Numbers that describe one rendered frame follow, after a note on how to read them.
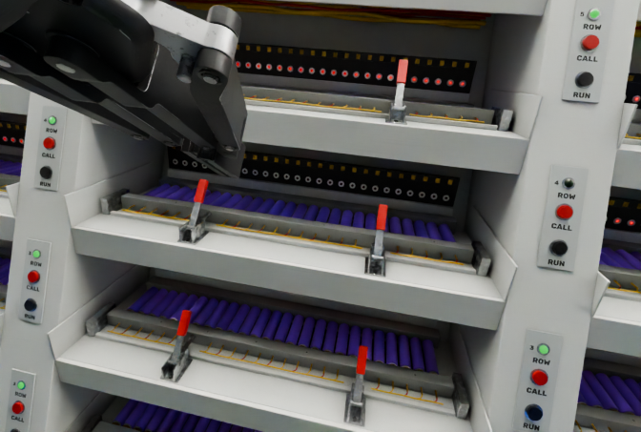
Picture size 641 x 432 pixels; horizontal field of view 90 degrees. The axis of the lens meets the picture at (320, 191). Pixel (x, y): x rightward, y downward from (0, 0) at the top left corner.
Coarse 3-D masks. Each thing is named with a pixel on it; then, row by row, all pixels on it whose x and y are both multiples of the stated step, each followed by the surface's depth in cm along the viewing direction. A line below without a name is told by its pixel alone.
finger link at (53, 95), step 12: (0, 72) 14; (24, 84) 15; (36, 84) 15; (48, 96) 16; (60, 96) 16; (72, 108) 17; (84, 108) 17; (96, 108) 17; (96, 120) 18; (108, 120) 18; (120, 120) 19; (132, 132) 20; (144, 132) 20
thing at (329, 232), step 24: (216, 216) 51; (240, 216) 50; (264, 216) 50; (288, 216) 51; (312, 240) 48; (336, 240) 49; (360, 240) 48; (384, 240) 47; (408, 240) 47; (432, 240) 47
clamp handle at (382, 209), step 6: (378, 210) 45; (384, 210) 44; (378, 216) 44; (384, 216) 44; (378, 222) 44; (384, 222) 43; (378, 228) 43; (384, 228) 43; (378, 234) 43; (378, 240) 43; (378, 246) 43; (378, 252) 43
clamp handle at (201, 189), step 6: (204, 180) 48; (198, 186) 48; (204, 186) 47; (198, 192) 47; (204, 192) 48; (198, 198) 47; (198, 204) 47; (198, 210) 47; (192, 216) 47; (192, 222) 46
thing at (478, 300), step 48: (96, 192) 51; (144, 192) 61; (288, 192) 60; (336, 192) 59; (96, 240) 47; (144, 240) 46; (240, 240) 47; (480, 240) 49; (288, 288) 44; (336, 288) 43; (384, 288) 41; (432, 288) 40; (480, 288) 41
